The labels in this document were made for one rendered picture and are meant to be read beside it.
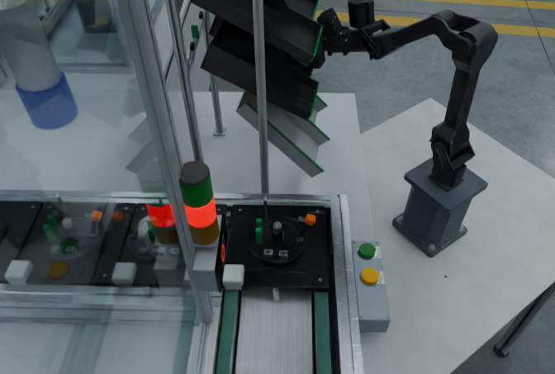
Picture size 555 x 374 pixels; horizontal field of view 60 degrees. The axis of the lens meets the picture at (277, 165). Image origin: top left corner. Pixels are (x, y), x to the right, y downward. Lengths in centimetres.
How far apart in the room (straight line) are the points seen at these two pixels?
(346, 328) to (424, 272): 32
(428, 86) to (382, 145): 184
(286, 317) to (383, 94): 233
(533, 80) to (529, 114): 39
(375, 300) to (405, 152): 62
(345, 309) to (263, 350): 20
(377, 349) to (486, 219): 52
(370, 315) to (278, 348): 21
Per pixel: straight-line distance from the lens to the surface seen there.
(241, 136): 161
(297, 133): 134
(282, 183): 146
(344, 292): 114
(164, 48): 210
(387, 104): 320
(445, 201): 121
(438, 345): 123
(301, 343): 112
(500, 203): 154
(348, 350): 108
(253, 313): 115
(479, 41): 102
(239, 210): 125
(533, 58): 397
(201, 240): 83
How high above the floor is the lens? 194
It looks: 46 degrees down
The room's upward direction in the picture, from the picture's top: 1 degrees counter-clockwise
